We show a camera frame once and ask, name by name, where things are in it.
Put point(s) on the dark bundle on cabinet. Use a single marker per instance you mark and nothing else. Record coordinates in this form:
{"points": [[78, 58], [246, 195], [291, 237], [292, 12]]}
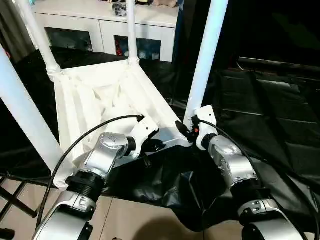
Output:
{"points": [[119, 7]]}

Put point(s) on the grey curtain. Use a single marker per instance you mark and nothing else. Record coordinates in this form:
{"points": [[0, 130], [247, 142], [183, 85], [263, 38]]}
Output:
{"points": [[12, 25]]}

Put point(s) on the white plastic table top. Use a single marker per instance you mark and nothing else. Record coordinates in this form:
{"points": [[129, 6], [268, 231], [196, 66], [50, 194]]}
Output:
{"points": [[105, 100]]}

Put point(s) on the white cabinet with glass doors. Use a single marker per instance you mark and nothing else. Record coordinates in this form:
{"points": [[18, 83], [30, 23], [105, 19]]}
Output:
{"points": [[100, 22]]}

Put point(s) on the black plastic mat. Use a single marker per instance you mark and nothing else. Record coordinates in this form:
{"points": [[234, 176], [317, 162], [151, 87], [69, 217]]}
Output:
{"points": [[270, 120]]}

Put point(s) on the black bar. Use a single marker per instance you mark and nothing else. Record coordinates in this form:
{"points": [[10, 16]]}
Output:
{"points": [[280, 64]]}

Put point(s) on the red bottle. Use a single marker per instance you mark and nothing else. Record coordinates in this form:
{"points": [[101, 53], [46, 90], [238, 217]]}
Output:
{"points": [[119, 49]]}

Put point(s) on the pink soft object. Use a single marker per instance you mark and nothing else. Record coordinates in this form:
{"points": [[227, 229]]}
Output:
{"points": [[165, 2]]}

